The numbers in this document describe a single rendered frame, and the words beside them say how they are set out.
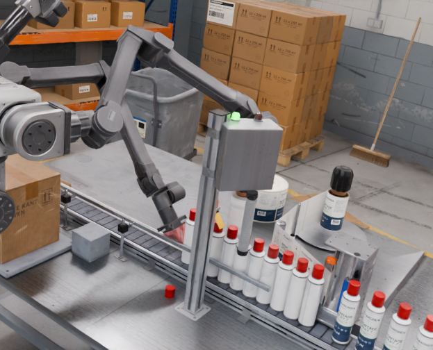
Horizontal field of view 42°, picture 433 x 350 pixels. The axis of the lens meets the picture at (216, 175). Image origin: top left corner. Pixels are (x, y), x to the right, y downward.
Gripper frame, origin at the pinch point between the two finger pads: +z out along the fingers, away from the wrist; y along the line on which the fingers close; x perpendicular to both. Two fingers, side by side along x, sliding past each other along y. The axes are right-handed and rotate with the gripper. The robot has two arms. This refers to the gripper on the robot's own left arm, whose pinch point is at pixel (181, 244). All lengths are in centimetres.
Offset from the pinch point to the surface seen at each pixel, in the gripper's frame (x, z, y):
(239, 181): -44.6, -14.6, -13.7
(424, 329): -73, 42, -4
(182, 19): 301, -204, 488
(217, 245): -17.1, 3.4, -2.5
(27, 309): 108, 6, -2
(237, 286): -18.5, 18.2, -3.6
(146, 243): 14.6, -4.9, -1.4
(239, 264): -23.3, 11.2, -3.6
